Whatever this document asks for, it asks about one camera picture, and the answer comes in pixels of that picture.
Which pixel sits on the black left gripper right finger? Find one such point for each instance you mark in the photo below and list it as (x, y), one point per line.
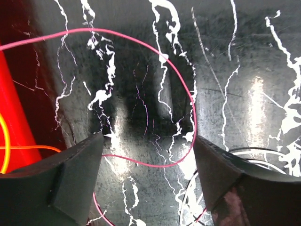
(239, 193)

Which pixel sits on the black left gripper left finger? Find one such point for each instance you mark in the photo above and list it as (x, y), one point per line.
(56, 191)

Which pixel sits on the red plastic compartment bin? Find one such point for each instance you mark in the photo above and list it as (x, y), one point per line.
(15, 133)

